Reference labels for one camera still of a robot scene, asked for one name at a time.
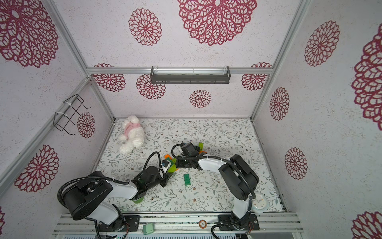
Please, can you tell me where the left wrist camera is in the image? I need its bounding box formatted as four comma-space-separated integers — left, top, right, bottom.
161, 159, 173, 172

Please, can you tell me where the white plush bunny pink shirt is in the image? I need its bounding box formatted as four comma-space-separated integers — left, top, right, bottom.
118, 116, 145, 154

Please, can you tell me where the green tape roll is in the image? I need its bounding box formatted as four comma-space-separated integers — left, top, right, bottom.
131, 196, 144, 204

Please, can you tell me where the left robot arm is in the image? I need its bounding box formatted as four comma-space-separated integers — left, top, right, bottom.
57, 155, 174, 239

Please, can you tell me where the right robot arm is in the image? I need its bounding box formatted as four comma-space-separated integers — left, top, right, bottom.
171, 142, 260, 239

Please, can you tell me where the black wire basket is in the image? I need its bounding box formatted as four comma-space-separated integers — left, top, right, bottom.
53, 94, 91, 136

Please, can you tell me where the round orange sticker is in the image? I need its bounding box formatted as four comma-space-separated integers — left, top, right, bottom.
199, 220, 208, 229

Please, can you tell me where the green connector block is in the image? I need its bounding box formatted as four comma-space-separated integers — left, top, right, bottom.
143, 223, 154, 235

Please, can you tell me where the lime lego brick bottom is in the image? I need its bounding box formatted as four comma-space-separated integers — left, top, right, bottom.
167, 163, 178, 173

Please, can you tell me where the dark green lego brick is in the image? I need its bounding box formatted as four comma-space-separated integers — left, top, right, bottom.
184, 174, 191, 186

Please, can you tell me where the white round clock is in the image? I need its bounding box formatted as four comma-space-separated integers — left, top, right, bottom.
252, 192, 269, 214

